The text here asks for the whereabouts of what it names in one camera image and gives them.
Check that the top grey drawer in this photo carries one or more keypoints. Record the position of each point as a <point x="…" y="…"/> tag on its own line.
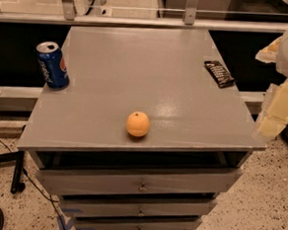
<point x="138" y="181"/>

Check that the bottom grey drawer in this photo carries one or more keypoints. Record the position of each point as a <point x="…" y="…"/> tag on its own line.
<point x="138" y="223"/>

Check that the grey drawer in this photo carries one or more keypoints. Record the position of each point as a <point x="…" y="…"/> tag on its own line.
<point x="138" y="181"/>
<point x="142" y="208"/>
<point x="138" y="223"/>

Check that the black snack bar wrapper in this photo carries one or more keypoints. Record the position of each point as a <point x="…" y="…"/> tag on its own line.
<point x="220" y="74"/>

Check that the middle grey drawer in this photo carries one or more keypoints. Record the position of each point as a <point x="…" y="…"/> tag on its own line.
<point x="142" y="208"/>

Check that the grey drawer cabinet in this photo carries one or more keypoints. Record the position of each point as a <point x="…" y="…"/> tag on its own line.
<point x="116" y="72"/>

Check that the grey metal railing frame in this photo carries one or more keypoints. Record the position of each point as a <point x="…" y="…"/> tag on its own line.
<point x="221" y="15"/>

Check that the orange fruit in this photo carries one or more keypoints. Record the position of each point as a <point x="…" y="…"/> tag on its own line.
<point x="137" y="124"/>

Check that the blue pepsi can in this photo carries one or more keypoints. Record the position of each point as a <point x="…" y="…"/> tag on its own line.
<point x="52" y="65"/>

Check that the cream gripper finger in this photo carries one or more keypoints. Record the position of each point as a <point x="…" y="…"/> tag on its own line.
<point x="274" y="115"/>
<point x="270" y="53"/>

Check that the black metal stand leg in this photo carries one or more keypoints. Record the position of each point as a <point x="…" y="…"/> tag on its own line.
<point x="18" y="158"/>

